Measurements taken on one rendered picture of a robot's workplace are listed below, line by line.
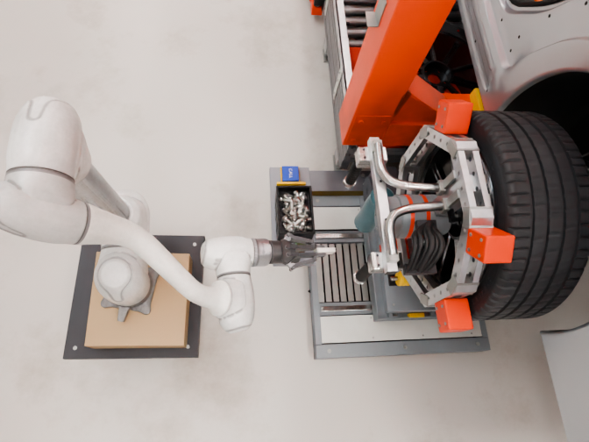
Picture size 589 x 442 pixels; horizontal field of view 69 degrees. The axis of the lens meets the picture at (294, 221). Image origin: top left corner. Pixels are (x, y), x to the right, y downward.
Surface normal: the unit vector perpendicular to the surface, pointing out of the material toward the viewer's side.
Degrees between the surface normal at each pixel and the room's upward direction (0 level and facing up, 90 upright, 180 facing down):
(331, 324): 0
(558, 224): 26
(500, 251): 35
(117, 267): 13
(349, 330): 0
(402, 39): 90
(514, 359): 0
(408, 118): 90
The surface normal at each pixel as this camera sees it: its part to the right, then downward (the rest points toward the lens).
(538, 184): 0.11, -0.22
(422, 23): 0.05, 0.93
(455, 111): 0.11, 0.40
